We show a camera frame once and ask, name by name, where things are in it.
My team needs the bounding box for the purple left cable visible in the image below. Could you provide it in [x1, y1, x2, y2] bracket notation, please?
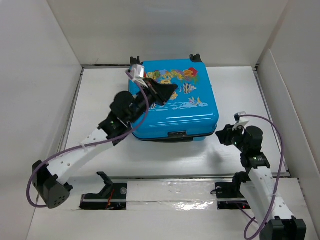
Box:
[26, 69, 151, 209]

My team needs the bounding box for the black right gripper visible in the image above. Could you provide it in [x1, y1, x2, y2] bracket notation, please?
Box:
[214, 122, 248, 153]

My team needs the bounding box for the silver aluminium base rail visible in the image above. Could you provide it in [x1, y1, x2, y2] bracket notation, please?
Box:
[52, 172, 301, 211]

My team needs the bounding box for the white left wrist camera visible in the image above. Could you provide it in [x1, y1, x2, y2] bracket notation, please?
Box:
[125, 64, 145, 85]

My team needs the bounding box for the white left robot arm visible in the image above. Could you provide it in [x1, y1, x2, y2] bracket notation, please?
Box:
[26, 78, 178, 209]

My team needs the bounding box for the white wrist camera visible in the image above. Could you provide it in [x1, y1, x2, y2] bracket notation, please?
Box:
[125, 64, 145, 85]
[232, 111, 250, 131]

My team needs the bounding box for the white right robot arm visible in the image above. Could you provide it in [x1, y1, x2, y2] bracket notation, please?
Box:
[216, 124, 307, 240]

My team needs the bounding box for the blue hard-shell suitcase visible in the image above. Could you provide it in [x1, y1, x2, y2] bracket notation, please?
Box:
[133, 53, 219, 143]

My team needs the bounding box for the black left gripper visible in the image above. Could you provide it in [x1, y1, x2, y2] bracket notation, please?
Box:
[129, 78, 178, 125]

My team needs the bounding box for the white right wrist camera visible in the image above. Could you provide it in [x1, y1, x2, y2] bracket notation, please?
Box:
[232, 111, 250, 131]

